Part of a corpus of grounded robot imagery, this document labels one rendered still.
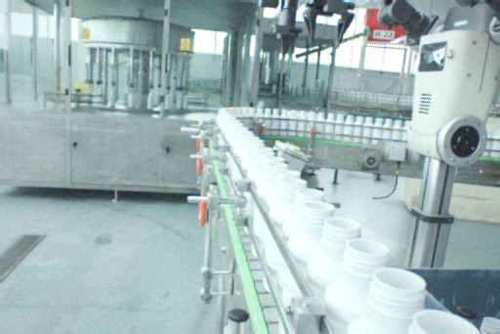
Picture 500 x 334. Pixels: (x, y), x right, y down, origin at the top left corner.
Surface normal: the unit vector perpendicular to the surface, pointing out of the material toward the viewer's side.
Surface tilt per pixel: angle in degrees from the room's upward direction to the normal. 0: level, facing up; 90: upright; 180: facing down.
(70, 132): 90
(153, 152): 90
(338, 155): 90
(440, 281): 90
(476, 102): 101
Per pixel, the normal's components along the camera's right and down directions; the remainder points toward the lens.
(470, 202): -0.17, 0.18
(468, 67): 0.14, 0.21
